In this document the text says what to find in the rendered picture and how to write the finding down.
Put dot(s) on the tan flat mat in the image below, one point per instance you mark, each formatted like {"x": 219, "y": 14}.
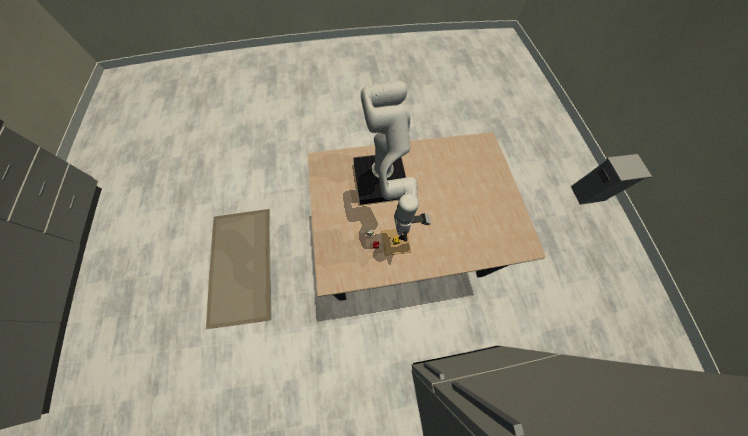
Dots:
{"x": 390, "y": 248}

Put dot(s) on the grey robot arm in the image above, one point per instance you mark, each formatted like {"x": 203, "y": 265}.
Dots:
{"x": 384, "y": 114}

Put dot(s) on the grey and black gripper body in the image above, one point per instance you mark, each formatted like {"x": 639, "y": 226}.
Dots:
{"x": 401, "y": 227}

